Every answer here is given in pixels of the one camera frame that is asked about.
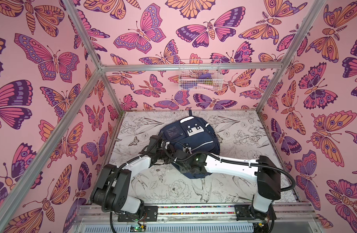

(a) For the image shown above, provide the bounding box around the navy blue backpack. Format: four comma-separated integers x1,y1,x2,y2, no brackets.
159,112,220,179

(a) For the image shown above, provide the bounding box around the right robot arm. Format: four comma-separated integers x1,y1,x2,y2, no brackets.
161,140,296,222

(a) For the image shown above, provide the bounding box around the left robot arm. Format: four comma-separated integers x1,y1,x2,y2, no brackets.
90,133,164,221

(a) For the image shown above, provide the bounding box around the green circuit board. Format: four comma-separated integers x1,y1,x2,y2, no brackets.
130,224,147,233

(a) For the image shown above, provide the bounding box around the white wire basket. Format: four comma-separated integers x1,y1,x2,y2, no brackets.
177,59,224,92

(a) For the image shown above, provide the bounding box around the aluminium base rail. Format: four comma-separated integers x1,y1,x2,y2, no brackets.
70,203,325,233

